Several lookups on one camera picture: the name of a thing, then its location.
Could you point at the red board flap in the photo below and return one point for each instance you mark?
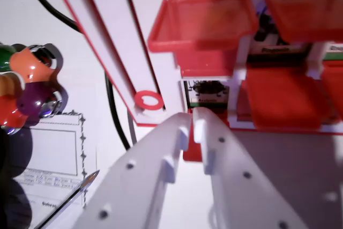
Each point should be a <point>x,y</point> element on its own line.
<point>203,22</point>
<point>305,14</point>

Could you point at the ballpoint pen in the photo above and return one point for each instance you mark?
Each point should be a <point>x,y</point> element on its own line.
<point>69,199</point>

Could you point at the printed paper sheet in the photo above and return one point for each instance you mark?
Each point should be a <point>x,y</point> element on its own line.
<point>53,146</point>

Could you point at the spider picture card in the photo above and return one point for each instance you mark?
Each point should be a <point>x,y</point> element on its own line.
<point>207,89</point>

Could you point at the red and white game board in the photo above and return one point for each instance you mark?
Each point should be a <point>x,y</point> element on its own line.
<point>112,25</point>

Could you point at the colourful glossy toy figure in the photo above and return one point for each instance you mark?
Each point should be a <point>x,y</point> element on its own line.
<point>29,65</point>

